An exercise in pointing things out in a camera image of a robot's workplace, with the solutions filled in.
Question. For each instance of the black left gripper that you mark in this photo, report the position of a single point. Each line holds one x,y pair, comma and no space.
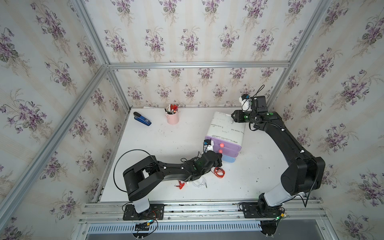
219,162

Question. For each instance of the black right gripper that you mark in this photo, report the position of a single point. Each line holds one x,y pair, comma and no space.
237,116

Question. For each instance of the purple top drawer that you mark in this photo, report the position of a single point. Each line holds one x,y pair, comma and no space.
223,144

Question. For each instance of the purple drawer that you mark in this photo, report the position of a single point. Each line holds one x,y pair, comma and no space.
223,144
229,152

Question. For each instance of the white wired earphones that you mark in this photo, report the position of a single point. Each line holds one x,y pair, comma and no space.
200,183

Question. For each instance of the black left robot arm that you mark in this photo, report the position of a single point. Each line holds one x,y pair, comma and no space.
141,178

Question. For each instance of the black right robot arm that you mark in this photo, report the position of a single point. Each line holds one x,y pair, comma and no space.
304,173

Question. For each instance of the blue bottom drawer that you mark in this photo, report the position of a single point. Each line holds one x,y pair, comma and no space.
228,159

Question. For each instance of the white drawer cabinet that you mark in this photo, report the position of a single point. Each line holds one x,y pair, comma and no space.
223,127

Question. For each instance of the pink pen cup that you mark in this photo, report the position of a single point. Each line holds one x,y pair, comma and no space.
172,118

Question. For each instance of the red scissors in cup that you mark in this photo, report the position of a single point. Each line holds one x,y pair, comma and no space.
172,109

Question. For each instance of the blue stapler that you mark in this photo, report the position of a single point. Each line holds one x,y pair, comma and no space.
140,118

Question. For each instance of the red wired earphones coiled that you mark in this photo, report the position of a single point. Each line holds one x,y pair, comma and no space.
219,172

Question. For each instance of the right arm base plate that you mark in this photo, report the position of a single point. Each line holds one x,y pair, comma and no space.
255,210

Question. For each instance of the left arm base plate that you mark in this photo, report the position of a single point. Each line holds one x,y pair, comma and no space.
155,211

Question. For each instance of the aluminium front rail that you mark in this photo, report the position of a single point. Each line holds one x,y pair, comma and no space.
206,211

